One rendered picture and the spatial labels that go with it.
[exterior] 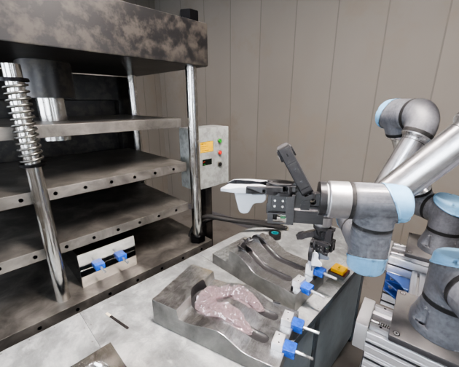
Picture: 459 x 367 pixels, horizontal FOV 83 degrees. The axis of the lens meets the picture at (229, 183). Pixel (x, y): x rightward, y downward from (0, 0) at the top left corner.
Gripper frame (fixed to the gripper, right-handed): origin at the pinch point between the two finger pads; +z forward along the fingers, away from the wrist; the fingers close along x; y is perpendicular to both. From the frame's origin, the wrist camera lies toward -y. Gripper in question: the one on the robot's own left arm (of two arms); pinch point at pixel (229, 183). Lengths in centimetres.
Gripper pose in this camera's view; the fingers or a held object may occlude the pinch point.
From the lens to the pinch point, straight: 57.0
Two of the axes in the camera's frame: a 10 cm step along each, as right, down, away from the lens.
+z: -9.8, -0.5, 1.8
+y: -0.2, 9.9, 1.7
